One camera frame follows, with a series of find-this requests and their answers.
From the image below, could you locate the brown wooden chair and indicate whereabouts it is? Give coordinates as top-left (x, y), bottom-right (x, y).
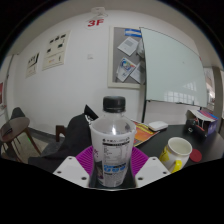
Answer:
top-left (55, 124), bottom-right (67, 143)

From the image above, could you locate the orange colourful booklet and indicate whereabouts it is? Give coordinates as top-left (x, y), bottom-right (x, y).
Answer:
top-left (132, 120), bottom-right (160, 148)

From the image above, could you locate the round brown side table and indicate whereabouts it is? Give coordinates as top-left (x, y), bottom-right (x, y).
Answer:
top-left (0, 116), bottom-right (43, 163)

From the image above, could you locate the red floor number sign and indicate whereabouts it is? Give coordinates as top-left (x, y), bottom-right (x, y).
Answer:
top-left (84, 18), bottom-right (106, 30)

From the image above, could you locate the small flat white box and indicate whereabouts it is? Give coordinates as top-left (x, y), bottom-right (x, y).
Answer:
top-left (147, 120), bottom-right (169, 132)

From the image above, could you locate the flat round red coaster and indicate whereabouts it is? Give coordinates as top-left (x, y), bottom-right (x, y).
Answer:
top-left (189, 148), bottom-right (203, 164)

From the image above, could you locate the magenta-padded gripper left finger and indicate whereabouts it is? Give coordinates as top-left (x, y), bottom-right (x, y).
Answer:
top-left (53, 145), bottom-right (98, 189)

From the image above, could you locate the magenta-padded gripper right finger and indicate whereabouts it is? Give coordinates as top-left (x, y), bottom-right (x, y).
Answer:
top-left (130, 146), bottom-right (172, 188)

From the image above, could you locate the large whiteboard on stand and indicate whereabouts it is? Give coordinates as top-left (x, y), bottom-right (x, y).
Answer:
top-left (139, 27), bottom-right (210, 124)

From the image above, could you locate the black and red power tool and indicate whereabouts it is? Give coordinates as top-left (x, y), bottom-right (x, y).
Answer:
top-left (185, 118), bottom-right (208, 138)

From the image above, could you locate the large white wall poster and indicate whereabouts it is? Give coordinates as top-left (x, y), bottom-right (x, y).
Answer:
top-left (41, 30), bottom-right (71, 71)

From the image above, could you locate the white mug with yellow handle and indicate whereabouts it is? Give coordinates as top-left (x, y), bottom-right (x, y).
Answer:
top-left (158, 136), bottom-right (193, 174)

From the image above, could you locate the blue and purple paper bag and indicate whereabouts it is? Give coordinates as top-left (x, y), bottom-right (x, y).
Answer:
top-left (185, 109), bottom-right (220, 137)

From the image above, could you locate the black jacket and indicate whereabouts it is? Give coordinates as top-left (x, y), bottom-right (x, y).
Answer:
top-left (28, 104), bottom-right (99, 172)

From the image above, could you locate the small white wall poster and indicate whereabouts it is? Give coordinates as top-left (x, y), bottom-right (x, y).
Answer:
top-left (25, 52), bottom-right (41, 79)

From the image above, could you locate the white ceiling fixture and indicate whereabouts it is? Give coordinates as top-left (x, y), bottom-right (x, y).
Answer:
top-left (90, 6), bottom-right (109, 20)

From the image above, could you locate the dark grey chair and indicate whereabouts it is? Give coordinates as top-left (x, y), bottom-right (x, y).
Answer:
top-left (9, 107), bottom-right (26, 121)

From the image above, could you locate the clear black-capped water bottle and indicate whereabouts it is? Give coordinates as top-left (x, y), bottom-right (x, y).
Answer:
top-left (89, 95), bottom-right (137, 189)

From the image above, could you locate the grey pin board with papers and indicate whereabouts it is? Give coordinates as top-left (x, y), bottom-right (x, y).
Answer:
top-left (107, 26), bottom-right (147, 90)

